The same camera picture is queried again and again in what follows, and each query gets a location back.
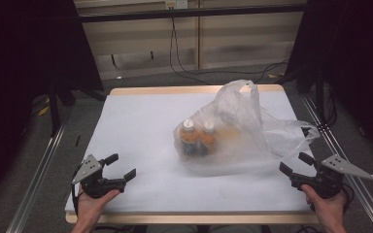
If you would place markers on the black curtain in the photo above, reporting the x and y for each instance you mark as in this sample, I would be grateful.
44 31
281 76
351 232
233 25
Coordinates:
19 64
353 48

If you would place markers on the clear plastic bag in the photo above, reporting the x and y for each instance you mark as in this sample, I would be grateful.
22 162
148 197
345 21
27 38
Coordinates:
239 113

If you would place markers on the white wall socket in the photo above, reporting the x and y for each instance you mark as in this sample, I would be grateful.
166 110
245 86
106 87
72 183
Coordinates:
176 4

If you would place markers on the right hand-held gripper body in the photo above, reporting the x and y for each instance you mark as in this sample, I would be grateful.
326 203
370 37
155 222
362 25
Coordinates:
327 184

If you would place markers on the person's left hand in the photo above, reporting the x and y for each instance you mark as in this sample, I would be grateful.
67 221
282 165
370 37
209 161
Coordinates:
90 208

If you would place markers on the black stand pole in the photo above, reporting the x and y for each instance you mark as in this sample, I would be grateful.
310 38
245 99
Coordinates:
319 97

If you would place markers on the person's right hand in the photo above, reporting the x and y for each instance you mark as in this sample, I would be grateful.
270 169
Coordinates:
330 208

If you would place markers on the wooden table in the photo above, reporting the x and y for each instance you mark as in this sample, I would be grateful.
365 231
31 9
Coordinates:
175 89

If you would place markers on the metal floor rail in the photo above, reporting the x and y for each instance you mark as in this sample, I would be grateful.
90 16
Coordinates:
35 181
356 184

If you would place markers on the black horizontal bar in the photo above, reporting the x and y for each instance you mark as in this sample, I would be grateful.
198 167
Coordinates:
187 13

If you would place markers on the orange juice bottle white cap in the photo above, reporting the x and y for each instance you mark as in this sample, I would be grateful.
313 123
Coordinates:
188 136
208 137

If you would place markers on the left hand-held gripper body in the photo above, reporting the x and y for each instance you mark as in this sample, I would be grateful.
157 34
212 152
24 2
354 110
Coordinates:
92 184

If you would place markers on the white table mat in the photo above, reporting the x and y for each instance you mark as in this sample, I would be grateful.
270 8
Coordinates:
136 129

